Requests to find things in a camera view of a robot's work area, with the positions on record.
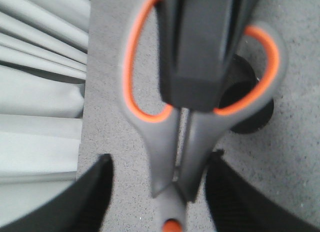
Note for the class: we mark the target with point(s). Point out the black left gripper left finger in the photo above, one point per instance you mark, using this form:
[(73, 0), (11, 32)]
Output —
[(81, 207)]

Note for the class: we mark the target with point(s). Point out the light grey curtain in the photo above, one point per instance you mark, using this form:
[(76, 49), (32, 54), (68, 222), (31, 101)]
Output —
[(43, 71)]

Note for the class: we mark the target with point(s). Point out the grey orange handled scissors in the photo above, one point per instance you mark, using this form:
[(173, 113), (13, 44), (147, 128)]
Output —
[(179, 140)]

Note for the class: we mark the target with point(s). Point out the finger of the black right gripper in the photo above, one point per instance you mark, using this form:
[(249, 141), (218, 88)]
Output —
[(197, 40)]

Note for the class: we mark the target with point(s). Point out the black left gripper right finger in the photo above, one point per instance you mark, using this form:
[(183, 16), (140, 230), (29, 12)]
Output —
[(235, 205)]

